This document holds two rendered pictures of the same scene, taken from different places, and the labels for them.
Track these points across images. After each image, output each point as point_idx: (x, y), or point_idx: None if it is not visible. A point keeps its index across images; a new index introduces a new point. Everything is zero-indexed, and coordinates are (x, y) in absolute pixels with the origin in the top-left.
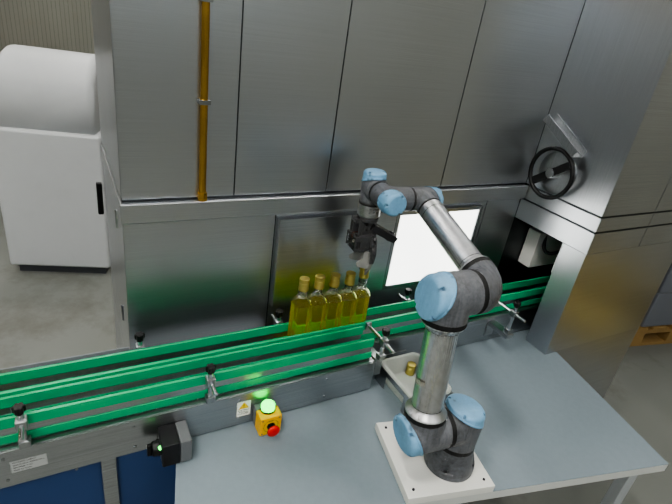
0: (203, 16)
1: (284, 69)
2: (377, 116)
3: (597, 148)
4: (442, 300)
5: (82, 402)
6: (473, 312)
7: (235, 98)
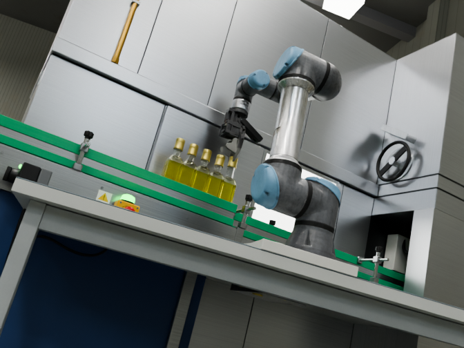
0: None
1: (190, 11)
2: (250, 70)
3: (423, 132)
4: (293, 49)
5: None
6: (318, 74)
7: (155, 12)
